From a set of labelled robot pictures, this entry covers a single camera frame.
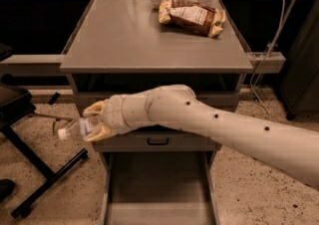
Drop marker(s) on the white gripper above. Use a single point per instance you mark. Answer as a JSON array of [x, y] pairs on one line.
[[114, 115]]

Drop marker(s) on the clear plastic bottle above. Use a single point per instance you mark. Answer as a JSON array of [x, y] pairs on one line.
[[78, 128]]

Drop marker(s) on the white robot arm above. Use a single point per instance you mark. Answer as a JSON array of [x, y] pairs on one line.
[[291, 150]]

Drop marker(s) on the grey middle drawer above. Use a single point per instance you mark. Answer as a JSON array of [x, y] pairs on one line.
[[155, 139]]

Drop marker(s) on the grey open bottom drawer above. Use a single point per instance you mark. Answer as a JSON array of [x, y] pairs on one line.
[[159, 188]]

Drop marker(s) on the grey drawer cabinet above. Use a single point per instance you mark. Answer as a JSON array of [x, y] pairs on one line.
[[121, 48]]

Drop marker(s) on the black shoe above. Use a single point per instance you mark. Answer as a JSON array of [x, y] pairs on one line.
[[7, 186]]

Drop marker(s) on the brown chip bag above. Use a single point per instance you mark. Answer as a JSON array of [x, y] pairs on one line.
[[192, 16]]

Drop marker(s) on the dark side cabinet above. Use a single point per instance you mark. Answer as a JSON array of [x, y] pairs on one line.
[[298, 84]]

